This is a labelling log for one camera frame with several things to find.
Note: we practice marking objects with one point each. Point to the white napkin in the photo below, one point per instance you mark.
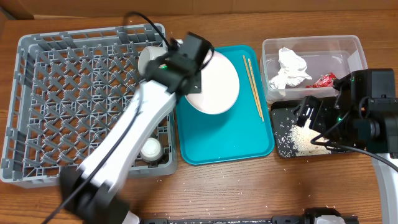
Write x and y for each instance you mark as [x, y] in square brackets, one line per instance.
[285, 70]

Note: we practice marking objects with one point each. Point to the rice pile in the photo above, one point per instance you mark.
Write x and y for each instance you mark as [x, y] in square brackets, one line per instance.
[306, 141]

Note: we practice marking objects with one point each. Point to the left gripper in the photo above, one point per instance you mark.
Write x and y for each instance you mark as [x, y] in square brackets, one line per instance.
[198, 87]

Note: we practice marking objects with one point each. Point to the white cup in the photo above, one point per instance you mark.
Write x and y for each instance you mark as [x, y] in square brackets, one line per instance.
[151, 150]

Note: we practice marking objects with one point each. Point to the large white plate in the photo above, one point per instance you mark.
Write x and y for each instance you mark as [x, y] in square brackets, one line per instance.
[219, 86]

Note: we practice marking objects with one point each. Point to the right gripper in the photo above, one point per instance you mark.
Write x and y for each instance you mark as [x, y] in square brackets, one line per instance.
[315, 115]

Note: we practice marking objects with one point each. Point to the clear plastic bin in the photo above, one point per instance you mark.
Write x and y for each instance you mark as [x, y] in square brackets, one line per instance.
[337, 54]

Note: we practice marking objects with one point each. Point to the wooden chopstick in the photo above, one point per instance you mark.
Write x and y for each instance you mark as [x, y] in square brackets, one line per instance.
[252, 87]
[255, 87]

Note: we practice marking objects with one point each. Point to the red snack wrapper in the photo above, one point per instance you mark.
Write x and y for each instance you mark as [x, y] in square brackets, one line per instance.
[325, 81]

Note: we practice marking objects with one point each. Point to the grey dishwasher rack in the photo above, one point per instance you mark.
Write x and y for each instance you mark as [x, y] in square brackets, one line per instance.
[68, 91]

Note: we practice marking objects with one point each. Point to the black tray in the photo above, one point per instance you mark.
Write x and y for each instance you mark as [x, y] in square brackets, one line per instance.
[298, 133]

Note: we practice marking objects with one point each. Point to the teal plastic tray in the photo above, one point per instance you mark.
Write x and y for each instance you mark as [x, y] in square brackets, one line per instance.
[239, 133]

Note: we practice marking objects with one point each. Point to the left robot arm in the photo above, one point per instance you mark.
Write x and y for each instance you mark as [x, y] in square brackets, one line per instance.
[91, 191]

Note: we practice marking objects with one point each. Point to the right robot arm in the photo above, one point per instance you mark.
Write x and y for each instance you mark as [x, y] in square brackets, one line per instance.
[361, 118]

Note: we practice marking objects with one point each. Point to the grey bowl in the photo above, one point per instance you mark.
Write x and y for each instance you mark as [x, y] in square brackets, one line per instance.
[149, 53]

